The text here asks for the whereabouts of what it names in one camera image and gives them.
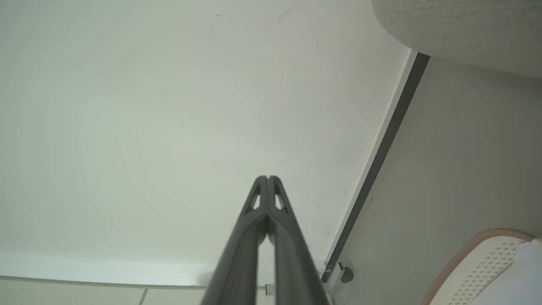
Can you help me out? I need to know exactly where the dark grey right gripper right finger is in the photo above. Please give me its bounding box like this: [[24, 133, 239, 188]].
[[267, 175, 331, 305]]

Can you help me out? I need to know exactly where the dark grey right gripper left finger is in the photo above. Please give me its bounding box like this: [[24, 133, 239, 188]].
[[200, 175, 269, 305]]

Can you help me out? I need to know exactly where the white and black baseboard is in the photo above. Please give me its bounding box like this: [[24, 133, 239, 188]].
[[321, 48, 431, 283]]

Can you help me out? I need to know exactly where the grey fabric sofa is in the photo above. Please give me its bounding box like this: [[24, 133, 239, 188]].
[[371, 0, 542, 80]]

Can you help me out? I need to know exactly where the grey metal frame post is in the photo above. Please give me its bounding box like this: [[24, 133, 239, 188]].
[[321, 261, 348, 305]]

